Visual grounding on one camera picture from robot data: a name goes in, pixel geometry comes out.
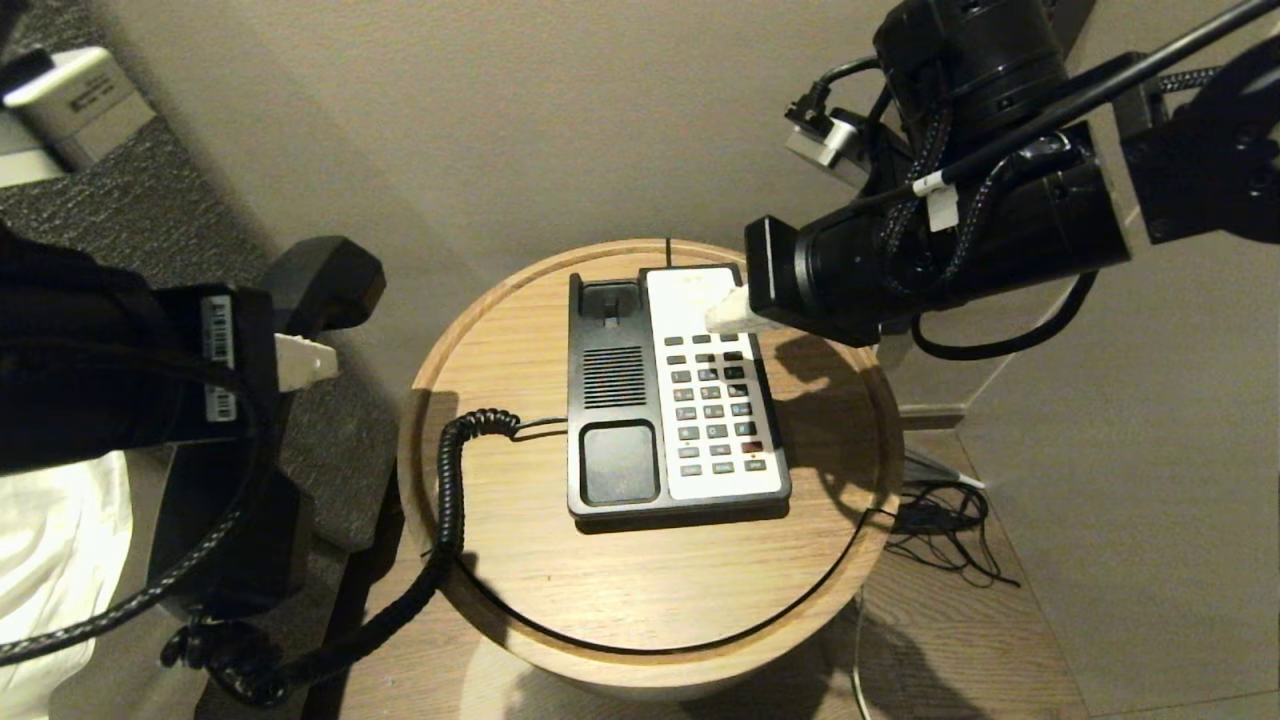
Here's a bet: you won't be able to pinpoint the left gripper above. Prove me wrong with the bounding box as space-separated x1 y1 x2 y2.
110 283 340 453

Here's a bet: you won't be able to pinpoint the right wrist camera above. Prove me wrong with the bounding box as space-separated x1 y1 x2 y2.
783 103 863 173

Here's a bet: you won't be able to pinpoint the round wooden side table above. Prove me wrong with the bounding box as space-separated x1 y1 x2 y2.
397 237 907 701

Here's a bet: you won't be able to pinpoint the white bed sheet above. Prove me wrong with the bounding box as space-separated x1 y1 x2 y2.
0 450 137 720

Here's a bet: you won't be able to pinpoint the grey upholstered bed frame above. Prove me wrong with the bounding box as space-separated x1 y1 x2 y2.
0 120 403 720

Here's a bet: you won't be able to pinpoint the white cable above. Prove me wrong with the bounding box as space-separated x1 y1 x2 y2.
848 588 873 720

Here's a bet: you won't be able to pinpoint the black phone handset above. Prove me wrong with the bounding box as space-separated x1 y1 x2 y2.
148 234 388 626

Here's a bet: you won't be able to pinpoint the black coiled phone cord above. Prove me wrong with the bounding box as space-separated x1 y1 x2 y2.
160 407 571 708

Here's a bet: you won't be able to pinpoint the white box device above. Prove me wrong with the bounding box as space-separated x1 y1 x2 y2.
0 44 158 171

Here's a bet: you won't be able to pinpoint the braided black cable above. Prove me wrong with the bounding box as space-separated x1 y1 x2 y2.
0 338 264 668

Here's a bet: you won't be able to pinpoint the tangled thin black cables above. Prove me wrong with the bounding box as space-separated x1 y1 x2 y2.
884 480 1023 591

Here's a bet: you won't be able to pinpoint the thin black phone line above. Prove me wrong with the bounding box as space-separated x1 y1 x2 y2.
453 505 901 658

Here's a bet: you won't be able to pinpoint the black and white desk phone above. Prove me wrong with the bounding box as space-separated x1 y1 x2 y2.
566 262 794 528

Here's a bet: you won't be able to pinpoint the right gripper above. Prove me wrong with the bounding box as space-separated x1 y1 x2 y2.
704 122 1134 348

